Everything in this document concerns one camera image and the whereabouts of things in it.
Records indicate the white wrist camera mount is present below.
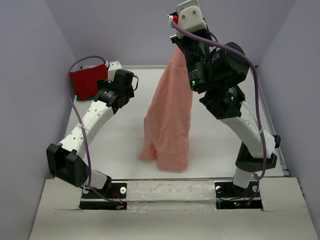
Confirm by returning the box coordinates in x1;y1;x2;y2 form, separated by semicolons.
105;61;122;83
168;0;207;33

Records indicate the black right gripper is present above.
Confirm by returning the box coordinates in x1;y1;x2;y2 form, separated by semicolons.
172;26;218;90

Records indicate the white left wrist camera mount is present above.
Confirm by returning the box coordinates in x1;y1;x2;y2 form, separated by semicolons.
105;61;122;83

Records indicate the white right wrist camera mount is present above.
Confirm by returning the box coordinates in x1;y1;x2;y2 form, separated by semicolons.
168;0;207;33

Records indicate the aluminium table edge rail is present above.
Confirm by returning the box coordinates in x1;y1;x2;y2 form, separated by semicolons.
247;68;291;177

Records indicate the folded dark red t-shirt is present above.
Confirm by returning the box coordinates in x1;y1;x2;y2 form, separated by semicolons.
69;64;108;101

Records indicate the folded green t-shirt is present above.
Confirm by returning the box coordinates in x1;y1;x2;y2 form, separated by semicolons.
76;94;97;102

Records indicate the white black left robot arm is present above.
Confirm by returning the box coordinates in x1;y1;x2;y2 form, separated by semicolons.
46;69;136;198

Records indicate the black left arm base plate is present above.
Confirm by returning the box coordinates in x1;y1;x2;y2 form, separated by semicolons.
79;180;128;211

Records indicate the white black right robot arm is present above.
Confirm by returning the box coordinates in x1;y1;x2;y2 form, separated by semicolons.
170;29;281;196

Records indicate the salmon pink t-shirt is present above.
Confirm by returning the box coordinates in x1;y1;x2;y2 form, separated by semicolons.
140;48;193;172

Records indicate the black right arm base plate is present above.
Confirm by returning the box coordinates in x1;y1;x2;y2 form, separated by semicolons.
214;181;263;210

